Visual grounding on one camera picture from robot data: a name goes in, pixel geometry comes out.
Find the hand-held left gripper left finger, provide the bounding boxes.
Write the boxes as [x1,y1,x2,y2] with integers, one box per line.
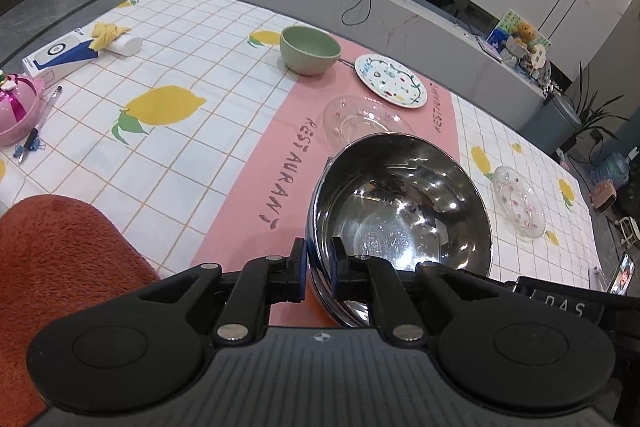
[132,237,307,349]

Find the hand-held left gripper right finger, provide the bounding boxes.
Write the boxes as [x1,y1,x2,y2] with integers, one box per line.
[329,237,496,349]

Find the steel bowl orange outside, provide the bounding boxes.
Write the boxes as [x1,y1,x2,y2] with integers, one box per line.
[307,187,373,329]

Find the steel bowl blue outside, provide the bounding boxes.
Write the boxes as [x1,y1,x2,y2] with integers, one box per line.
[306,133,493,327]

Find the glass plate coloured dots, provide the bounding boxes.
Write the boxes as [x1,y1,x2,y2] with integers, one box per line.
[491,165,547,240]

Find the clear glass plate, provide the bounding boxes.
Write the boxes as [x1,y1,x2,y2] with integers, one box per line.
[322,95,416,151]

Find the green ceramic bowl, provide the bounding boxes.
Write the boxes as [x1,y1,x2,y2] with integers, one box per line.
[278,25,342,78]

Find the phone with lit screen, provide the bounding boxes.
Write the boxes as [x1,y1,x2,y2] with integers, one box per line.
[609,253,636,295]

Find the small white stool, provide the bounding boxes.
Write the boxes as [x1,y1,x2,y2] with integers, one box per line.
[615,216,640,250]

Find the pink heater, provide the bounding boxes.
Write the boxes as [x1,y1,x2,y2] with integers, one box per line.
[591,183,617,212]

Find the blue plastic bag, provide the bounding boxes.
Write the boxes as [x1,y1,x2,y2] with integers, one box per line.
[590,154,631,188]

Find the grey trash bin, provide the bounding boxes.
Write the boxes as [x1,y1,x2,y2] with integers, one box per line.
[520,94,583,152]

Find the white painted plate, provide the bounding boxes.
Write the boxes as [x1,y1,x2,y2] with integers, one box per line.
[354,55,427,109]

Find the green floor plant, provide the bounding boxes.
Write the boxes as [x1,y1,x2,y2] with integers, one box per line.
[565,62,631,142]

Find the lemon print checked tablecloth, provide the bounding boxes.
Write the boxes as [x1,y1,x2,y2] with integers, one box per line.
[0,0,606,308]

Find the teddy bear picture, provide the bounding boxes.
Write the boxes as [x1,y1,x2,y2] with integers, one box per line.
[486,9,552,72]

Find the white tube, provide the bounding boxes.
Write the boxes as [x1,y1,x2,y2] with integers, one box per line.
[102,37,143,56]

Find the ballpoint pen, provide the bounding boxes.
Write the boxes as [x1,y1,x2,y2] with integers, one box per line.
[18,86,63,164]

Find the yellow cloth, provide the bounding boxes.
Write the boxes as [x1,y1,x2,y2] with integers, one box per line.
[89,22,132,52]

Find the white and blue box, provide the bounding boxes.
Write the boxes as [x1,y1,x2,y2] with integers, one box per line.
[21,32,96,80]

